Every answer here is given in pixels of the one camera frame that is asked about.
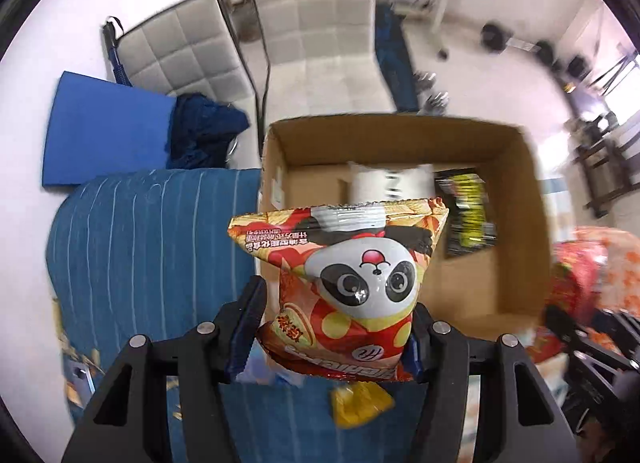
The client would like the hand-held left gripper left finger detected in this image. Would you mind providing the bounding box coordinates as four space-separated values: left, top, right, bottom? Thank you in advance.
61 274 268 463

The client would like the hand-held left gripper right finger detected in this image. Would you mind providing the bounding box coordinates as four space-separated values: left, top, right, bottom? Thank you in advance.
402 302 581 463

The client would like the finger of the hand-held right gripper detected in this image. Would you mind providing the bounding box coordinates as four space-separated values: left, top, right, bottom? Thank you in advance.
542 304 640 436

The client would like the red orange snack bag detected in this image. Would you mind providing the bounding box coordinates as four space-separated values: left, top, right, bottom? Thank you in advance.
530 226 640 365

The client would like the panda print snack bag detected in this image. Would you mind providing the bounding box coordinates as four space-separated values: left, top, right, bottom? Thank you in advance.
228 197 450 383

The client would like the cardboard box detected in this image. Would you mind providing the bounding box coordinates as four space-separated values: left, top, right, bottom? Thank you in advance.
256 113 552 339

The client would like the blue striped bed sheet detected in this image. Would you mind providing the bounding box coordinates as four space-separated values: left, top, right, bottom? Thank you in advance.
46 168 468 463

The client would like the black yellow snack packet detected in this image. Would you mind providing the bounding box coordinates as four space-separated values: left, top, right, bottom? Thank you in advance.
434 168 498 259

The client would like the white packet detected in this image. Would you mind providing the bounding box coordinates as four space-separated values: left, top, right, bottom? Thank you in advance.
347 161 436 206

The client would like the dark wooden table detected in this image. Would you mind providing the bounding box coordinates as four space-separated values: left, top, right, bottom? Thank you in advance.
565 88 640 218

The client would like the dark blue cloth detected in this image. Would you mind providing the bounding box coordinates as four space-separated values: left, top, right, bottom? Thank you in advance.
165 92 251 170

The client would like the blue foam mat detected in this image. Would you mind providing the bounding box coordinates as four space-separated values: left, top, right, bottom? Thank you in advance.
42 71 177 188

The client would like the grey quilted chair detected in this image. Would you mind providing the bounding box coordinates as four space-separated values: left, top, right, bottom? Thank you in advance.
248 0 396 116
118 0 261 130

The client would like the black dumbbell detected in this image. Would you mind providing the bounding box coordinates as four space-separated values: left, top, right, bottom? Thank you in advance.
481 22 557 64

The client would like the blue umbrella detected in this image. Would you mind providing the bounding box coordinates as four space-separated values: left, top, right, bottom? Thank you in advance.
102 16 132 88

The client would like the weight bench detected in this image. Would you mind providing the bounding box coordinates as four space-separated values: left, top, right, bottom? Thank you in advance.
375 0 496 114

